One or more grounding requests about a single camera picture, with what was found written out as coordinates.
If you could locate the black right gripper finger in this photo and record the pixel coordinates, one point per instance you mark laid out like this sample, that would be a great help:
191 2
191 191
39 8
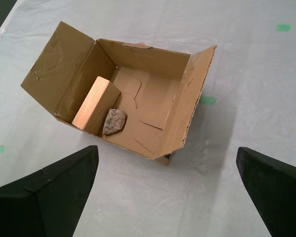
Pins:
39 205
278 197

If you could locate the speckled pinkish rock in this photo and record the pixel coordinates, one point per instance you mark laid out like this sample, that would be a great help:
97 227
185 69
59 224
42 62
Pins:
114 122

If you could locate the light wooden block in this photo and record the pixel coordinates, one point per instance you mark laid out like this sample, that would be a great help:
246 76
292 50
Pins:
93 106

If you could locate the brown cardboard box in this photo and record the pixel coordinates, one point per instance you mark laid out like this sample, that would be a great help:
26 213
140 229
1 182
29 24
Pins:
150 98

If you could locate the light green tape piece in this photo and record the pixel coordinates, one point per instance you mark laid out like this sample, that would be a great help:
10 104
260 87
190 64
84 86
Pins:
1 148
283 27
207 100

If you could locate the translucent plastic table cover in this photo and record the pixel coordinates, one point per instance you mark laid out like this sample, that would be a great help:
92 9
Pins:
249 123

